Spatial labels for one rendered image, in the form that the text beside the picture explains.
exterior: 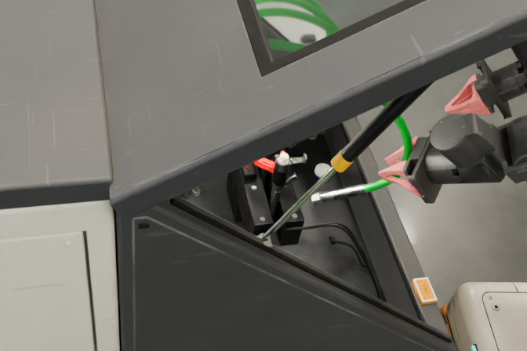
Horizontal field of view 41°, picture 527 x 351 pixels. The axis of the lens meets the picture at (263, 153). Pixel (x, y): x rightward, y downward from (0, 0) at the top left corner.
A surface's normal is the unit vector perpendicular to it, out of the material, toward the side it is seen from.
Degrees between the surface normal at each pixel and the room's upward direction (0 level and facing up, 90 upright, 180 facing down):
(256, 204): 0
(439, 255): 0
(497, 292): 0
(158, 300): 90
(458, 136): 50
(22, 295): 90
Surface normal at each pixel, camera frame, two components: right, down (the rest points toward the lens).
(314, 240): 0.13, -0.68
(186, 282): 0.22, 0.73
